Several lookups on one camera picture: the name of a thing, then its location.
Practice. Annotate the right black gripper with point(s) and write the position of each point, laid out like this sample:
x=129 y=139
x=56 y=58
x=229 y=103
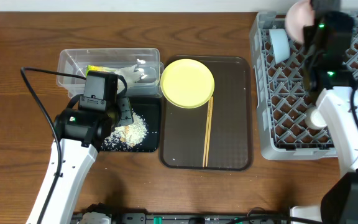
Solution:
x=311 y=37

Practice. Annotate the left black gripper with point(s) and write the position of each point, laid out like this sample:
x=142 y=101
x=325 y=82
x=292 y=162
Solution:
x=124 y=111

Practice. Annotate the rice food scraps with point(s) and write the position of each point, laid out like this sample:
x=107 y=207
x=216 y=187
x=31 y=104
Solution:
x=127 y=137

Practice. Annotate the white tissue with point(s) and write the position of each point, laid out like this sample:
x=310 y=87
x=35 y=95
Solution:
x=133 y=76

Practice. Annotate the pink bowl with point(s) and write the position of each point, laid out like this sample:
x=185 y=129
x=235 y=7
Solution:
x=301 y=14

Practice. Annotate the light blue bowl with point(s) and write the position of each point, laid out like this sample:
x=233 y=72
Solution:
x=280 y=44

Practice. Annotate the yellow green snack wrapper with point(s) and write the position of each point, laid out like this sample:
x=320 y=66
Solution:
x=95 y=68

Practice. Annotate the pale green cup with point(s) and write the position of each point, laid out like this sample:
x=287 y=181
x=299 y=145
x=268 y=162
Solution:
x=314 y=119

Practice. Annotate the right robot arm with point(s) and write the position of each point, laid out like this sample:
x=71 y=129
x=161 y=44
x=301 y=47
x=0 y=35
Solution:
x=334 y=91

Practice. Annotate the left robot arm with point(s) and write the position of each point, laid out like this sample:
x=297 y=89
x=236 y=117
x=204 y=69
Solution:
x=79 y=132

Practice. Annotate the black tray bin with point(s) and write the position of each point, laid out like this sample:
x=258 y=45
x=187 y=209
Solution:
x=150 y=109

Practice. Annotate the brown plastic serving tray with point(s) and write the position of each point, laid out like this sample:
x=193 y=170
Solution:
x=217 y=135

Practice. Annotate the clear plastic bin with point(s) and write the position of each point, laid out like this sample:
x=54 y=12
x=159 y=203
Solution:
x=75 y=62

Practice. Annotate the yellow plate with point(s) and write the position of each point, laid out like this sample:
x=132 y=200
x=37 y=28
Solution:
x=187 y=83

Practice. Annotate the left wooden chopstick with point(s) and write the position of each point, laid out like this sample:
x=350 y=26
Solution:
x=207 y=133

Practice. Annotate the wooden chopstick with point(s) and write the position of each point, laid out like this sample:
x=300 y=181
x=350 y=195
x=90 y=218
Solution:
x=207 y=133
x=210 y=133

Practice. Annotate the right wooden chopstick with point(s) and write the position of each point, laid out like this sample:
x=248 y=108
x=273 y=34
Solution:
x=210 y=133

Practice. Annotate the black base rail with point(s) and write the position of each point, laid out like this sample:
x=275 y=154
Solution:
x=101 y=213

